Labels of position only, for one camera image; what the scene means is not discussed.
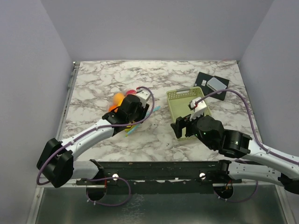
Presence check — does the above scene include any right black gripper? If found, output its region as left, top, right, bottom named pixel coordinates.
left=170, top=109, right=215, bottom=150

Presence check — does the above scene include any red toy apple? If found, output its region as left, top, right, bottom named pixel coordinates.
left=125, top=89, right=136, bottom=96

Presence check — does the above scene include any green perforated plastic basket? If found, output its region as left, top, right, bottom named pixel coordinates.
left=166, top=86, right=212, bottom=142

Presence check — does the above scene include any orange toy orange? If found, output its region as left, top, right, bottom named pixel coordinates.
left=108, top=105, right=119, bottom=112

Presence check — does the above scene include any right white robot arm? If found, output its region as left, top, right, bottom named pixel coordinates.
left=171, top=115, right=299, bottom=194

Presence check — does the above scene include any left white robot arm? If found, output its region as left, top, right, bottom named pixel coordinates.
left=36, top=91, right=154, bottom=188

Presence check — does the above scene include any black square mat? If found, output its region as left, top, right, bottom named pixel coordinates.
left=194, top=72, right=230, bottom=96

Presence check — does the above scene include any white grey small box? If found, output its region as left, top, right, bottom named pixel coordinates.
left=207, top=77, right=227, bottom=91

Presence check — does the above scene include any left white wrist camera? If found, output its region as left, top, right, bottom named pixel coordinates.
left=136, top=90, right=151, bottom=107

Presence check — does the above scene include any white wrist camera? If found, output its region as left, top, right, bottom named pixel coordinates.
left=136, top=90, right=151, bottom=107
left=188, top=97, right=207, bottom=121

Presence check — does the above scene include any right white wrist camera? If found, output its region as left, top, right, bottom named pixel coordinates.
left=188, top=97, right=207, bottom=121

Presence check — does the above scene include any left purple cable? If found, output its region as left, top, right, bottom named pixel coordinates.
left=36, top=86, right=155, bottom=186

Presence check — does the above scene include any black metal base rail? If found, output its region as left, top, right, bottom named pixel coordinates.
left=48, top=160, right=271, bottom=194

